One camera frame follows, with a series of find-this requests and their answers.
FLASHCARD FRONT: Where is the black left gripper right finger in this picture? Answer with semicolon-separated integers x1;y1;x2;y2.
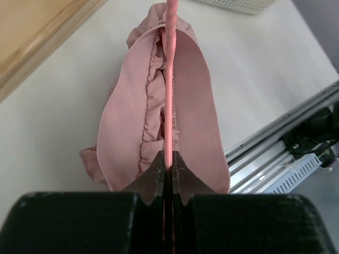
172;152;336;253

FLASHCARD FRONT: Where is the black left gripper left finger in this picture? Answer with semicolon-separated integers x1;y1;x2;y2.
1;151;165;253

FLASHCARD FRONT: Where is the pink pleated skirt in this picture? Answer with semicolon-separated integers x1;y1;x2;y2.
79;3;230;193

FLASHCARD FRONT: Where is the pink wire hanger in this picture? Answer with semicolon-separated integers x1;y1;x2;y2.
162;0;178;253

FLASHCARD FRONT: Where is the wooden clothes rack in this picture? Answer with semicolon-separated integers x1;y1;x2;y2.
1;0;105;101

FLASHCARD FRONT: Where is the white laundry basket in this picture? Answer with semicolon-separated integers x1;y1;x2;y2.
198;0;276;15

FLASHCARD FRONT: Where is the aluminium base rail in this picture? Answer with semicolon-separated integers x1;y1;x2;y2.
226;83;338;194

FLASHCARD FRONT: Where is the white slotted cable duct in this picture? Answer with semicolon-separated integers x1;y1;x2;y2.
263;153;323;194

